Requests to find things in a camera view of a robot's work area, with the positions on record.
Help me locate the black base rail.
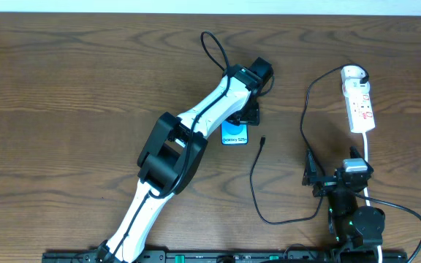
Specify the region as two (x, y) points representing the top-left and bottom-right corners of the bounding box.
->
(42, 249), (409, 263)

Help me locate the white USB charger plug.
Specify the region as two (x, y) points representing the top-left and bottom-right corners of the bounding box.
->
(341, 64), (368, 83)

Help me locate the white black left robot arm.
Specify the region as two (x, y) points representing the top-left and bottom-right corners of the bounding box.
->
(96, 58), (273, 262)

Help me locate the white power strip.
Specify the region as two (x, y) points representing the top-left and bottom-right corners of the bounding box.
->
(342, 78), (376, 134)

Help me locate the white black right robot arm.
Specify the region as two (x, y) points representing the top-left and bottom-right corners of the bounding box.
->
(302, 147), (385, 253)

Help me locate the black USB charger cable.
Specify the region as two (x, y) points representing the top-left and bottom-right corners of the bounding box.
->
(249, 63), (370, 226)

